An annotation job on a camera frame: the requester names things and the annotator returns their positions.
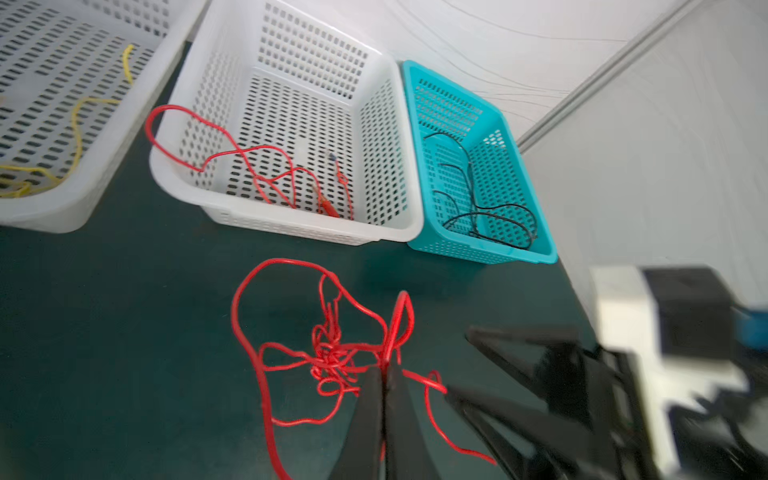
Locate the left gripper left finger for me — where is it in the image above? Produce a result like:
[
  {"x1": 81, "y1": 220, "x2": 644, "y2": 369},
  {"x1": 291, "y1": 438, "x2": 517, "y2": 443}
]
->
[{"x1": 329, "y1": 367, "x2": 384, "y2": 480}]

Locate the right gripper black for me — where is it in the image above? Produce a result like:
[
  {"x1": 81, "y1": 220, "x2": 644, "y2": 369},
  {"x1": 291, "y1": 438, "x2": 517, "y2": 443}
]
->
[{"x1": 446, "y1": 326, "x2": 660, "y2": 479}]

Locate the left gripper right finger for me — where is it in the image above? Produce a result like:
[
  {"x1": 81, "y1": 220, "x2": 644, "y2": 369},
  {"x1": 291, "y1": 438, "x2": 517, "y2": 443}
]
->
[{"x1": 384, "y1": 363, "x2": 440, "y2": 480}]

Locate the long red cable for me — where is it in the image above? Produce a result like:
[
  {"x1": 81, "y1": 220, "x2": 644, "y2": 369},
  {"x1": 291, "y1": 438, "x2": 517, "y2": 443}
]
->
[{"x1": 230, "y1": 257, "x2": 499, "y2": 480}]

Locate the black cable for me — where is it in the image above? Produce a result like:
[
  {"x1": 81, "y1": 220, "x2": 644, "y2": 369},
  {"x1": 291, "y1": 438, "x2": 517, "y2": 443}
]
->
[{"x1": 422, "y1": 130, "x2": 539, "y2": 252}]

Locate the red alligator clip cable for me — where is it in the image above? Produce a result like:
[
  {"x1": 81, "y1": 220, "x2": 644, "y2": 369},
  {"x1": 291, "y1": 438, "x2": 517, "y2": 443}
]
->
[{"x1": 311, "y1": 152, "x2": 356, "y2": 222}]

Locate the yellow cable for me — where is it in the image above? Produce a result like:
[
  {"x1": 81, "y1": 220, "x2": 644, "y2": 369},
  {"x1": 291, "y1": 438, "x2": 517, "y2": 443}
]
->
[{"x1": 0, "y1": 43, "x2": 137, "y2": 200}]

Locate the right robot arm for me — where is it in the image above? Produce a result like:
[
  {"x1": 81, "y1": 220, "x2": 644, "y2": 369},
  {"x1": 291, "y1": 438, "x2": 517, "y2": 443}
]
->
[{"x1": 446, "y1": 326, "x2": 767, "y2": 479}]

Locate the teal plastic basket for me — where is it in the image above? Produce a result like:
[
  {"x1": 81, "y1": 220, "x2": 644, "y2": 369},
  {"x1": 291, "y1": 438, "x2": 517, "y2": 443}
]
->
[{"x1": 402, "y1": 61, "x2": 558, "y2": 265}]

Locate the green table mat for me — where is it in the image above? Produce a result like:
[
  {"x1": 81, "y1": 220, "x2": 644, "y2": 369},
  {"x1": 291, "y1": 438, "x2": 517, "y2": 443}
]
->
[{"x1": 0, "y1": 41, "x2": 601, "y2": 480}]

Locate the middle white plastic basket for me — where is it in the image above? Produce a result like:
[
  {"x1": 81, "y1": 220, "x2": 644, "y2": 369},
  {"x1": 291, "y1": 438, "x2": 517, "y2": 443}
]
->
[{"x1": 150, "y1": 1, "x2": 424, "y2": 246}]

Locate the white plastic basket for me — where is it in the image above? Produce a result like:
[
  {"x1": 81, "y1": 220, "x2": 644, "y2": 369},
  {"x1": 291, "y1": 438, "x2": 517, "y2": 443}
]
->
[
  {"x1": 150, "y1": 1, "x2": 424, "y2": 246},
  {"x1": 1, "y1": 1, "x2": 206, "y2": 233}
]

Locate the left white plastic basket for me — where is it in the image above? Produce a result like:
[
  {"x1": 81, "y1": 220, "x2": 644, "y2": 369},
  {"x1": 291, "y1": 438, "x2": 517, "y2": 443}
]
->
[{"x1": 1, "y1": 1, "x2": 206, "y2": 233}]

